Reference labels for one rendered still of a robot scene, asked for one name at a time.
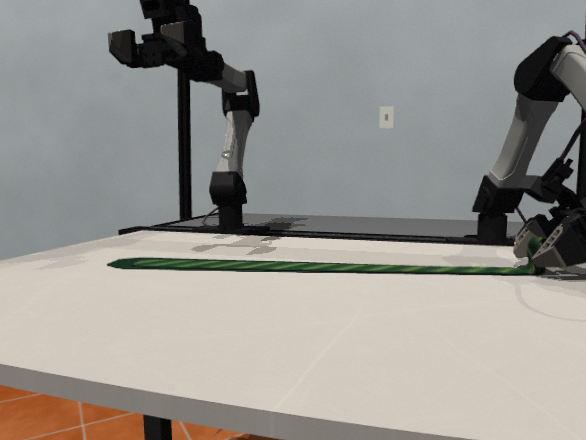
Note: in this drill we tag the black slotted metal rail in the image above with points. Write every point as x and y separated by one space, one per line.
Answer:
140 228

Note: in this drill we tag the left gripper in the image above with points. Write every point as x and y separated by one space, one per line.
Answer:
566 244

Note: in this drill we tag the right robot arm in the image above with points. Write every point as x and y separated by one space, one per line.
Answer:
227 188

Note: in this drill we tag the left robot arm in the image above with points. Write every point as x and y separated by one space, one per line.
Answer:
541 89

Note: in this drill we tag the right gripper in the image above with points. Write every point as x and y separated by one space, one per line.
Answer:
157 49

